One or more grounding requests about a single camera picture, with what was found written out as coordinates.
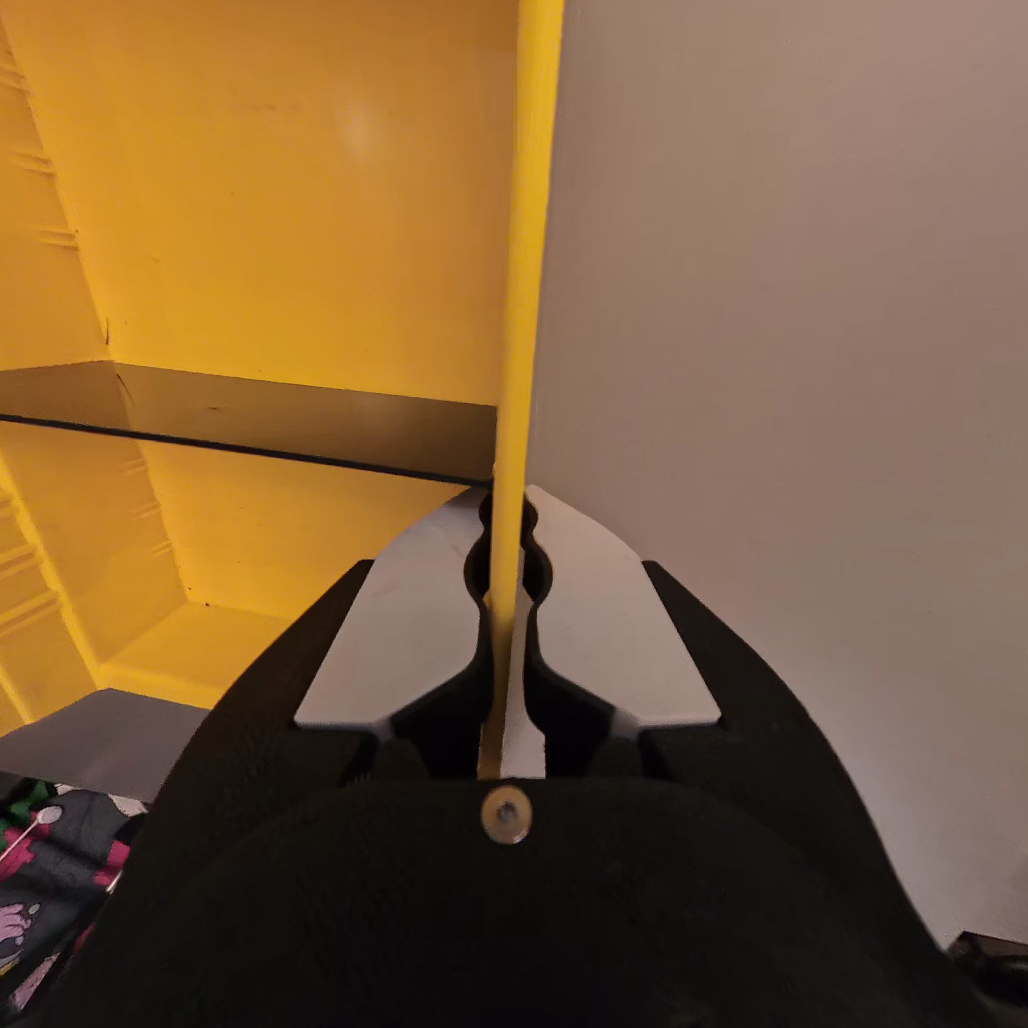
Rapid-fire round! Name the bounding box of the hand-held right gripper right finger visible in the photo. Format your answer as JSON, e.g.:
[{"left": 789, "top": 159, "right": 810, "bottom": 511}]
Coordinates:
[{"left": 522, "top": 484, "right": 723, "bottom": 746}]

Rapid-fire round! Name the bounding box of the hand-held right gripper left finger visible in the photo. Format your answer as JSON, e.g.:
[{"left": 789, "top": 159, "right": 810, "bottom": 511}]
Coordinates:
[{"left": 294, "top": 486, "right": 493, "bottom": 744}]

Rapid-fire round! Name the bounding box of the yellow plastic bin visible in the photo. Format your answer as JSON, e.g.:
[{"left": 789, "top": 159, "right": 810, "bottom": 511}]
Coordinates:
[{"left": 0, "top": 0, "right": 565, "bottom": 782}]

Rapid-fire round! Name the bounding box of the black bin divider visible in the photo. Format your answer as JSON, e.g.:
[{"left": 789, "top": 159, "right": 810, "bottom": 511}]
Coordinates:
[{"left": 0, "top": 361, "right": 497, "bottom": 487}]

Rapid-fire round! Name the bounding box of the colourful printed clothing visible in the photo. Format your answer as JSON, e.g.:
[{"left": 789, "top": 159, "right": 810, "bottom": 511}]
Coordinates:
[{"left": 0, "top": 771, "right": 149, "bottom": 1028}]

